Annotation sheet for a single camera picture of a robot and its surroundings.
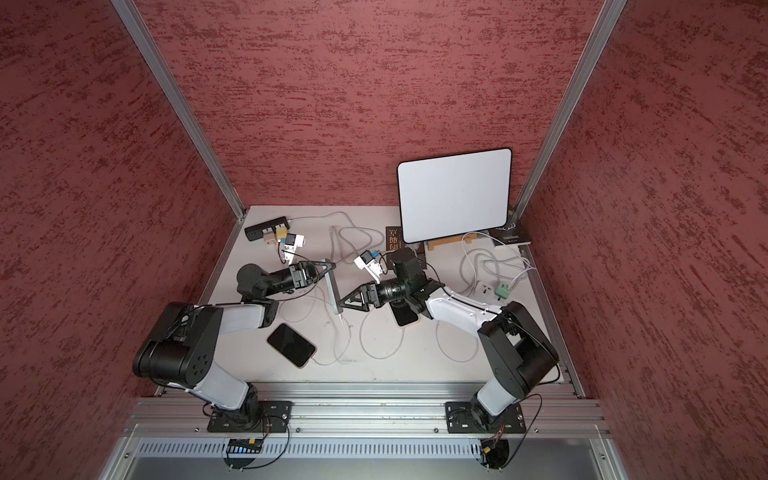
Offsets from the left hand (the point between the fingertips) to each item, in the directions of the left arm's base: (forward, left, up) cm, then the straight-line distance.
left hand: (332, 270), depth 77 cm
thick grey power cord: (+36, 0, -22) cm, 43 cm away
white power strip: (+5, -47, -19) cm, 51 cm away
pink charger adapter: (+27, +31, -20) cm, 46 cm away
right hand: (-8, -4, -5) cm, 10 cm away
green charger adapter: (+4, -51, -16) cm, 54 cm away
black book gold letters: (+28, -16, -20) cm, 38 cm away
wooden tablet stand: (+26, -43, -17) cm, 53 cm away
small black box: (+31, -61, -21) cm, 72 cm away
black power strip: (+31, +31, -18) cm, 48 cm away
